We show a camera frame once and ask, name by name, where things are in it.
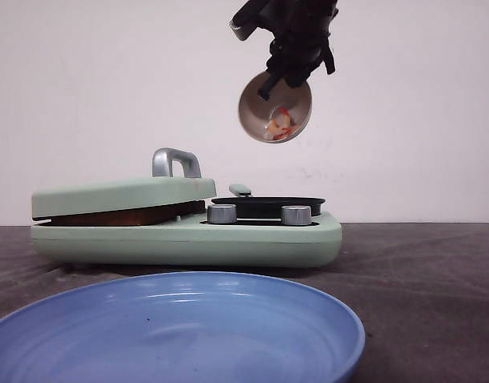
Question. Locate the left silver control knob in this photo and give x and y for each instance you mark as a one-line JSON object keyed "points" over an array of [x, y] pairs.
{"points": [[222, 214]]}

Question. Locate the mint green sandwich maker lid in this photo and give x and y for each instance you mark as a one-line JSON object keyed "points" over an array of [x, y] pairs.
{"points": [[176, 178]]}

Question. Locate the right silver control knob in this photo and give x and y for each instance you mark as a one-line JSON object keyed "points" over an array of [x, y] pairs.
{"points": [[296, 215]]}

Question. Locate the mint green sandwich maker base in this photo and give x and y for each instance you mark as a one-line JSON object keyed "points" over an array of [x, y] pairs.
{"points": [[192, 241]]}

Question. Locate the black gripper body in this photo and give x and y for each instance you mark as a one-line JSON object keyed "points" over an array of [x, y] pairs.
{"points": [[301, 44]]}

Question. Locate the toy shrimp pieces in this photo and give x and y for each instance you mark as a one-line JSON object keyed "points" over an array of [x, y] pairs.
{"points": [[281, 125]]}

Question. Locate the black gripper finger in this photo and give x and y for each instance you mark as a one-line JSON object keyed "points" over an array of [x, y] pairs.
{"points": [[269, 81]]}

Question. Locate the blue round plate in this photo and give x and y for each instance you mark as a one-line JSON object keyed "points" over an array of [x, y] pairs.
{"points": [[183, 327]]}

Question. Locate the black frying pan green handle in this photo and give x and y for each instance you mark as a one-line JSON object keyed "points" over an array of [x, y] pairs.
{"points": [[265, 207]]}

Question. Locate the white bread slice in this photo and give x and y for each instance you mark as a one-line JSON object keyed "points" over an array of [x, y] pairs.
{"points": [[143, 216]]}

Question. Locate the silver control knob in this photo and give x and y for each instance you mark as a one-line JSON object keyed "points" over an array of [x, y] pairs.
{"points": [[222, 214], [296, 215]]}

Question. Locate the beige ribbed bowl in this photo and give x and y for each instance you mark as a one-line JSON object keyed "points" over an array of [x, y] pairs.
{"points": [[254, 112]]}

